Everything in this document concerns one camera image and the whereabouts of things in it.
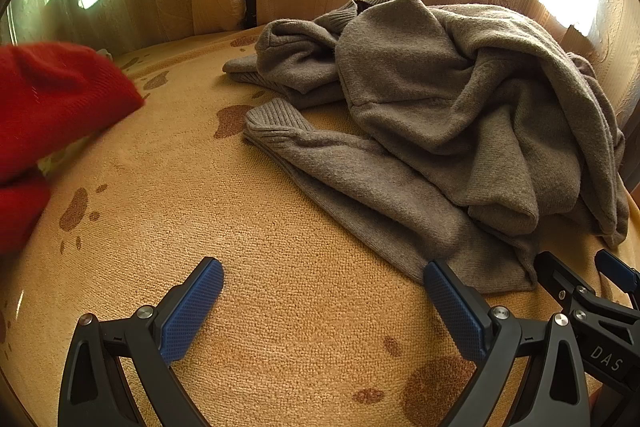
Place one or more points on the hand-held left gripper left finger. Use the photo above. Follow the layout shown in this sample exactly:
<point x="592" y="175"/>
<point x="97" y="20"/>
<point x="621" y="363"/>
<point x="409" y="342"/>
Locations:
<point x="192" y="307"/>

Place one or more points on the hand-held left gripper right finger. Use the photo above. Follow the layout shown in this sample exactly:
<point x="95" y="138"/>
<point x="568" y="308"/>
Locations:
<point x="455" y="307"/>

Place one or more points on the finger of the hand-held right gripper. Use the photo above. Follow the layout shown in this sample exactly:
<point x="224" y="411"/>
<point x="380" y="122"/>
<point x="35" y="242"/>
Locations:
<point x="617" y="269"/>
<point x="557" y="279"/>

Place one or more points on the grey knit sweater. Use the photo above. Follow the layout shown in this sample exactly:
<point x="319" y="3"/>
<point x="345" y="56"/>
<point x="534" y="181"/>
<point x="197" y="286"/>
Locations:
<point x="425" y="82"/>

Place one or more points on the red knit sweater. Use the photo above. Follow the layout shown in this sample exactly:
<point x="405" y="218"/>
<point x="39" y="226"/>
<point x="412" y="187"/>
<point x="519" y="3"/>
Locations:
<point x="60" y="97"/>

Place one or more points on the yellow paw print blanket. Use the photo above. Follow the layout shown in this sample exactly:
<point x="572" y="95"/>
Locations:
<point x="300" y="307"/>

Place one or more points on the carved dark wooden panel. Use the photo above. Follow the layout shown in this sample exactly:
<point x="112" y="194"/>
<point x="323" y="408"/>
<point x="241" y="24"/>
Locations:
<point x="632" y="162"/>

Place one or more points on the pale yellow cloth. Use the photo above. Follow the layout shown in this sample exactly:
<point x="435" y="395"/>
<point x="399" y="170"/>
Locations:
<point x="57" y="157"/>

